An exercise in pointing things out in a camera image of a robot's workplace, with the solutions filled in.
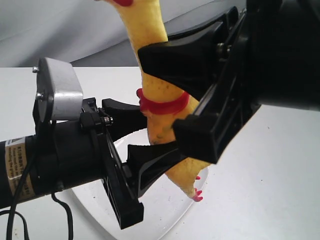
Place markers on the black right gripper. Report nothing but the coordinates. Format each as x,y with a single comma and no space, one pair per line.
274,60

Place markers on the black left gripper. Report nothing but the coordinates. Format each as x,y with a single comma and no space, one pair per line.
75,152

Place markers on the yellow rubber chicken toy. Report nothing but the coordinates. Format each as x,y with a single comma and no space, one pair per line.
161,102

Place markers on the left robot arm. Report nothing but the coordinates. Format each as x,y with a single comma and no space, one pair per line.
13,160

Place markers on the grey backdrop cloth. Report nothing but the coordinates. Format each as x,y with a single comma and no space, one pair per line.
85,33

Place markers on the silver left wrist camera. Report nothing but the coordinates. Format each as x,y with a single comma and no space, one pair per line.
59,95

